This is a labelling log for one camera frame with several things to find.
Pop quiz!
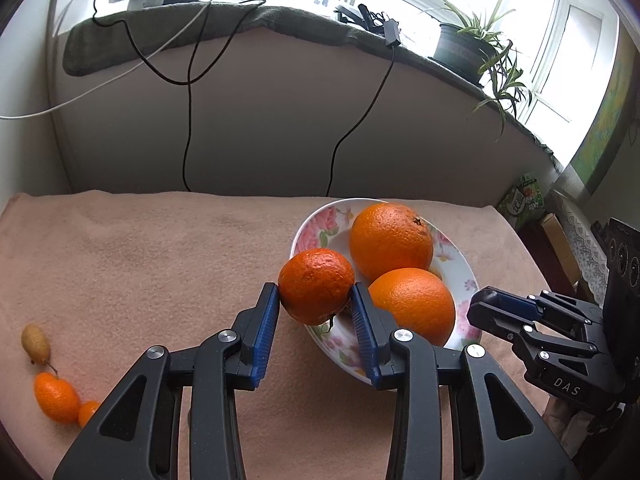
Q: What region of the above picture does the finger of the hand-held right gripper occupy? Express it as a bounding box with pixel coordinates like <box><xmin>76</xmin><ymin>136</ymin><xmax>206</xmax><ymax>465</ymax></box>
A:
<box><xmin>466</xmin><ymin>287</ymin><xmax>602</xmax><ymax>369</ymax></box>
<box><xmin>500</xmin><ymin>290</ymin><xmax>609</xmax><ymax>346</ymax></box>

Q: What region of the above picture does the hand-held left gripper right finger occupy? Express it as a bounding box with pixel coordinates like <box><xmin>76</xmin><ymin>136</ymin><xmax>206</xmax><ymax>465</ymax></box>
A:
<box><xmin>349</xmin><ymin>282</ymin><xmax>581</xmax><ymax>480</ymax></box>

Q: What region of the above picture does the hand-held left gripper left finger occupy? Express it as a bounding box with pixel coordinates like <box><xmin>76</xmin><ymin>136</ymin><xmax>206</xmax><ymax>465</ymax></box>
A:
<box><xmin>52</xmin><ymin>282</ymin><xmax>281</xmax><ymax>480</ymax></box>

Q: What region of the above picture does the large orange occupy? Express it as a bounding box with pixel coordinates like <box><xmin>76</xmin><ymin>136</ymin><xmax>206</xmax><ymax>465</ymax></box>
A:
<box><xmin>367</xmin><ymin>267</ymin><xmax>456</xmax><ymax>348</ymax></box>
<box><xmin>348</xmin><ymin>202</ymin><xmax>434</xmax><ymax>282</ymax></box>

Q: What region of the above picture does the mandarin orange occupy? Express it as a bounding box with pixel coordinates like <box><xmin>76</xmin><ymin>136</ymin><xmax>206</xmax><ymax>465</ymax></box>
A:
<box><xmin>278</xmin><ymin>248</ymin><xmax>356</xmax><ymax>326</ymax></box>

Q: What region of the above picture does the floral white plate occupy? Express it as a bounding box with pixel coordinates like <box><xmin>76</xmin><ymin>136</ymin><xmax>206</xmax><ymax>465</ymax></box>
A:
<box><xmin>291</xmin><ymin>198</ymin><xmax>482</xmax><ymax>378</ymax></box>

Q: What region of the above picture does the person's right hand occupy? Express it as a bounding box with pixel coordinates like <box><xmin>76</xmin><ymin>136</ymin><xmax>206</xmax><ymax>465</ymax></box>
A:
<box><xmin>542</xmin><ymin>395</ymin><xmax>591</xmax><ymax>461</ymax></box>

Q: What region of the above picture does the cardboard box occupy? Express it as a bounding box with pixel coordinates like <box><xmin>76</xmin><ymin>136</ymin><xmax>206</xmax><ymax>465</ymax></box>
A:
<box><xmin>540</xmin><ymin>212</ymin><xmax>577</xmax><ymax>282</ymax></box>

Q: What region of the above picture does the white lace cloth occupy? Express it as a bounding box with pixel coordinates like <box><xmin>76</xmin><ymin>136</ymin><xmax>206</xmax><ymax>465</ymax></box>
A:
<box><xmin>550</xmin><ymin>189</ymin><xmax>609</xmax><ymax>306</ymax></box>

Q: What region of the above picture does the green packet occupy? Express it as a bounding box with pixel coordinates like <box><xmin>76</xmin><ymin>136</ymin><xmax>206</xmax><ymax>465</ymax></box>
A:
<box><xmin>497</xmin><ymin>174</ymin><xmax>546</xmax><ymax>226</ymax></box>

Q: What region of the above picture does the pink towel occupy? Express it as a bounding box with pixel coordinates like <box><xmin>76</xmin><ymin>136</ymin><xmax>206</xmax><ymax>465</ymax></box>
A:
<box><xmin>0</xmin><ymin>190</ymin><xmax>576</xmax><ymax>480</ymax></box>

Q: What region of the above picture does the tiny orange kumquat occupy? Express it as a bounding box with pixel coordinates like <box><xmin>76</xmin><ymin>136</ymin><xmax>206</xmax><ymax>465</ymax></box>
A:
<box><xmin>77</xmin><ymin>400</ymin><xmax>102</xmax><ymax>428</ymax></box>

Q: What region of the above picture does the small mandarin with stem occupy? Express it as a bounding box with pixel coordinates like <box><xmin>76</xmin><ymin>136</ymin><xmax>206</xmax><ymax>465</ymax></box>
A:
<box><xmin>33</xmin><ymin>364</ymin><xmax>82</xmax><ymax>425</ymax></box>

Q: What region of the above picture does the brown-green jujube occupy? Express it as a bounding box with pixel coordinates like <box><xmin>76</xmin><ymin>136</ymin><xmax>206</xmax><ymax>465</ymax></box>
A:
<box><xmin>21</xmin><ymin>324</ymin><xmax>51</xmax><ymax>366</ymax></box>

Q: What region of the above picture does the potted spider plant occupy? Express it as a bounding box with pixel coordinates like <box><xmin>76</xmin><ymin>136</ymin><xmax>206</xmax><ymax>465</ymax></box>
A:
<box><xmin>407</xmin><ymin>0</ymin><xmax>534</xmax><ymax>142</ymax></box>

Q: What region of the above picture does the small black inline adapter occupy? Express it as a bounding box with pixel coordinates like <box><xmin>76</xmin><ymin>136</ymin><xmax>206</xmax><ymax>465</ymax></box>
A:
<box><xmin>382</xmin><ymin>19</ymin><xmax>404</xmax><ymax>47</ymax></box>

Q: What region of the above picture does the black folding stand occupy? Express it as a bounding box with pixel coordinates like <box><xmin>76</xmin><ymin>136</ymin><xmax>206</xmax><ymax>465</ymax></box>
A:
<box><xmin>334</xmin><ymin>2</ymin><xmax>387</xmax><ymax>29</ymax></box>

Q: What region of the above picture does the green wall poster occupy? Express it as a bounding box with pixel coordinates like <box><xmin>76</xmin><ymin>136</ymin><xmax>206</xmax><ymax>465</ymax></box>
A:
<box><xmin>570</xmin><ymin>45</ymin><xmax>640</xmax><ymax>197</ymax></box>

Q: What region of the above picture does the looped black cable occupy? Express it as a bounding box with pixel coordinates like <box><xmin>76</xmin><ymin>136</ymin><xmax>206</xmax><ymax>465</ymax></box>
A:
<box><xmin>92</xmin><ymin>0</ymin><xmax>268</xmax><ymax>193</ymax></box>

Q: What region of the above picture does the thin black cable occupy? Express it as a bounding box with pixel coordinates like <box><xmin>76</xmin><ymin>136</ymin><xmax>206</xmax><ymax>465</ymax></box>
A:
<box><xmin>326</xmin><ymin>42</ymin><xmax>399</xmax><ymax>198</ymax></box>

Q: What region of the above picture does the white cable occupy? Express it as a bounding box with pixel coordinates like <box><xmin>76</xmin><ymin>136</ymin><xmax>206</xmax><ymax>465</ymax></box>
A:
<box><xmin>0</xmin><ymin>0</ymin><xmax>236</xmax><ymax>121</ymax></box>

